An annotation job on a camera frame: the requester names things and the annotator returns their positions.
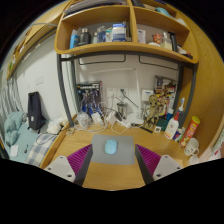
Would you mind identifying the white wall socket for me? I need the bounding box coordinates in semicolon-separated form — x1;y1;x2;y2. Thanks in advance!
117;87;129;99
105;87;118;99

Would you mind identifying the light blue computer mouse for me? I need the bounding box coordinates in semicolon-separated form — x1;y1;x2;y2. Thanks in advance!
104;138;119;156

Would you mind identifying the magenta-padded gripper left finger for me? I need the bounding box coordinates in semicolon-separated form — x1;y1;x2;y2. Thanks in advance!
43;143;94;187

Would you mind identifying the blue robot model kit box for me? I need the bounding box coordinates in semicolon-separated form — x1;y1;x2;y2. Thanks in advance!
75;80;104;116

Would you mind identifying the white charger block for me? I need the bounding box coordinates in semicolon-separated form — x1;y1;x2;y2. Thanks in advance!
90;112;103;125

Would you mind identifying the teal blanket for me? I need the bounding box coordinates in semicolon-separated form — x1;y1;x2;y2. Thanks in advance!
3;111;28;147

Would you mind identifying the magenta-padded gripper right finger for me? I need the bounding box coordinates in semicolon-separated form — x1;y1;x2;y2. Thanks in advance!
134;143;184;185

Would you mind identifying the steel cup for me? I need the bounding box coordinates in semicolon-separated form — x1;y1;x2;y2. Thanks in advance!
116;101;129;119

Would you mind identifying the grey mouse pad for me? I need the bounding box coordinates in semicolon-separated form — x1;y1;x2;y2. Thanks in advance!
90;134;136;166

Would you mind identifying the black hanging bag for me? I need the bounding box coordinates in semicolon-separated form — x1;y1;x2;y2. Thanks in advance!
27;91;47;131

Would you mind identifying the checkered bedding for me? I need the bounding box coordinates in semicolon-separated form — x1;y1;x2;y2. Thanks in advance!
25;133;58;168

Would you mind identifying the clear plastic cup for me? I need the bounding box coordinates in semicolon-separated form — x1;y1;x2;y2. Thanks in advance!
77;111;90;129

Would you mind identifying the white charging cable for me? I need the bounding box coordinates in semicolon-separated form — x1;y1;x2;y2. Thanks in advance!
66;101;129;135

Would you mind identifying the wooden shelf unit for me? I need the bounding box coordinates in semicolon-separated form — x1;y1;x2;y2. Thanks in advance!
6;0;200;79

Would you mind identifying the white wall box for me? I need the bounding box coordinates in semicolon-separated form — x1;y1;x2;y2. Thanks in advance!
141;88;154;102

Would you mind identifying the white power strip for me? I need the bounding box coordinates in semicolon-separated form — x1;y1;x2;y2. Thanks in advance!
116;119;133;130

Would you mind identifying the black power cable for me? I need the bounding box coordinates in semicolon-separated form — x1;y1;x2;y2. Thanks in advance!
120;88;143;111

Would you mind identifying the clear bottle white pump nozzle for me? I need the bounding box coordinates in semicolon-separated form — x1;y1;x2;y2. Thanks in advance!
176;97;186;129

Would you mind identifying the colourful poster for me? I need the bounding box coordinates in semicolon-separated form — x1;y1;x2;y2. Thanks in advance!
153;75;178;111

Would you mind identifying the white printed mug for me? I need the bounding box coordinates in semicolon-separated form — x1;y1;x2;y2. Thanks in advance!
183;137;200;157

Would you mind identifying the white lotion bottle red cap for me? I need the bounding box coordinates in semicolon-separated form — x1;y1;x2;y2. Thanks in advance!
163;111;180;140

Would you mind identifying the white desk lamp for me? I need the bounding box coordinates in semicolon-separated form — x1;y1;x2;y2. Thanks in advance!
88;68;145;126

